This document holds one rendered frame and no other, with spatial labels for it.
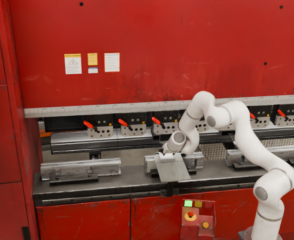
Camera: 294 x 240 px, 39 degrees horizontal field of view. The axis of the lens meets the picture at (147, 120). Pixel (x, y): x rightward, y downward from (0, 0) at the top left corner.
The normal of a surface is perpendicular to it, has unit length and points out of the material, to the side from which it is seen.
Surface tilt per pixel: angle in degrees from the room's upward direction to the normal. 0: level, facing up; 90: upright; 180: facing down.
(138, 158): 0
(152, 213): 90
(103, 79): 90
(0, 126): 90
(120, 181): 0
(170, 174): 0
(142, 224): 90
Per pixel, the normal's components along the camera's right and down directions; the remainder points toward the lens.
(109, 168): 0.17, 0.50
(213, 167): 0.04, -0.86
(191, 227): -0.08, 0.51
